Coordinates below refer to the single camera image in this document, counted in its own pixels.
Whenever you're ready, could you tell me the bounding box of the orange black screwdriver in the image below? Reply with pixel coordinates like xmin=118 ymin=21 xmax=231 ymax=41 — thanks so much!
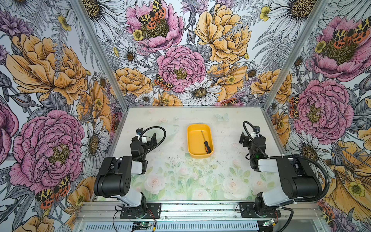
xmin=201 ymin=131 xmax=211 ymax=154

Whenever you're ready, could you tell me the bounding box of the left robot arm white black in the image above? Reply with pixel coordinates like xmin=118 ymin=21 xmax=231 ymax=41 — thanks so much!
xmin=94 ymin=126 xmax=166 ymax=220

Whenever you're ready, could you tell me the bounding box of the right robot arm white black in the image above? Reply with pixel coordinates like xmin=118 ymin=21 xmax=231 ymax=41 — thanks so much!
xmin=239 ymin=121 xmax=329 ymax=217

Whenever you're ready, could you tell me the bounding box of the yellow plastic bin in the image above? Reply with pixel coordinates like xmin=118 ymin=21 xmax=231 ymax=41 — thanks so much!
xmin=187 ymin=124 xmax=214 ymax=159

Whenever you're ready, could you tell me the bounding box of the left green circuit board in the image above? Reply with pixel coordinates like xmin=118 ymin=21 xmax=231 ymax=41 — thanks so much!
xmin=131 ymin=222 xmax=153 ymax=231

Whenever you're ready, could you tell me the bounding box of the green circuit board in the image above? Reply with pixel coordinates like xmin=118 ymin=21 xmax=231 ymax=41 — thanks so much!
xmin=262 ymin=219 xmax=276 ymax=227
xmin=131 ymin=222 xmax=153 ymax=231

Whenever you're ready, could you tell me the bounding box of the right green circuit board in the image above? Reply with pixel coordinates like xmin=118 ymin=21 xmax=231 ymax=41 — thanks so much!
xmin=262 ymin=219 xmax=276 ymax=227

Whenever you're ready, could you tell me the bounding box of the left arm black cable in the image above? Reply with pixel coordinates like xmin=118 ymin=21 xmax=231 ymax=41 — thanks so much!
xmin=133 ymin=126 xmax=167 ymax=160

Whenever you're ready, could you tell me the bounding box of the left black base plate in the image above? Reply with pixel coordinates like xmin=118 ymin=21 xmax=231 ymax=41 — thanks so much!
xmin=120 ymin=203 xmax=162 ymax=219

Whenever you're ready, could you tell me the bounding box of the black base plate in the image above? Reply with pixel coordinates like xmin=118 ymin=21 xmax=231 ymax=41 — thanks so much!
xmin=238 ymin=202 xmax=281 ymax=218
xmin=120 ymin=203 xmax=162 ymax=219

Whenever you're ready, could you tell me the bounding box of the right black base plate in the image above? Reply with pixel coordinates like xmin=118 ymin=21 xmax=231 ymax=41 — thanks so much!
xmin=238 ymin=202 xmax=281 ymax=218

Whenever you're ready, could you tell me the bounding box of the aluminium front rail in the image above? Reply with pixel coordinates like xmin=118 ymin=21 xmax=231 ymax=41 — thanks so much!
xmin=76 ymin=200 xmax=322 ymax=222

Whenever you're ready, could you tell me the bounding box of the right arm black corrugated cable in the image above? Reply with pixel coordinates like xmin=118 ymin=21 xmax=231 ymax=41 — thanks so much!
xmin=243 ymin=121 xmax=330 ymax=203

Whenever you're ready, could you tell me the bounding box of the white ventilated cable duct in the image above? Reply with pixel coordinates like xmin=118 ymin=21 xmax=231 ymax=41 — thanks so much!
xmin=80 ymin=220 xmax=259 ymax=232

